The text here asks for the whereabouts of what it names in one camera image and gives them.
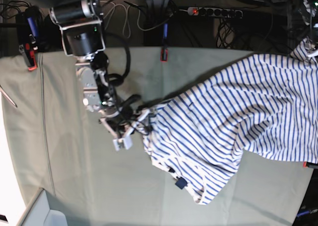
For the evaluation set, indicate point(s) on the red black right clamp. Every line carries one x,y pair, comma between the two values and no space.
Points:
310,165

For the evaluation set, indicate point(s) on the red black clamp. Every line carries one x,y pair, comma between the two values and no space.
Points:
310,165
28,49
164,54

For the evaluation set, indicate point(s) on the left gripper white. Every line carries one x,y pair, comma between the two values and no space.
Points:
311,47

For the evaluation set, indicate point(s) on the blue white striped t-shirt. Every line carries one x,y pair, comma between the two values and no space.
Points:
266,104

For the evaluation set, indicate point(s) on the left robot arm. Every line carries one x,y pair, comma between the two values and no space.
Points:
302,22

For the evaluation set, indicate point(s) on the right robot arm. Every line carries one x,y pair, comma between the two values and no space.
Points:
83,37

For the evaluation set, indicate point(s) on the black power strip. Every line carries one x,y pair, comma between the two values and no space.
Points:
215,12

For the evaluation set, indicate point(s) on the red black left clamp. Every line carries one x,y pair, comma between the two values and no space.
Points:
28,49

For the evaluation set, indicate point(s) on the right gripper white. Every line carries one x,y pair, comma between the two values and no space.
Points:
121,128

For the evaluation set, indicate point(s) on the red black centre clamp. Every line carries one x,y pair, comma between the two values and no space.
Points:
164,54

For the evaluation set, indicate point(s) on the light grey plastic bin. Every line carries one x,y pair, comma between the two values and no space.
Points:
39,213

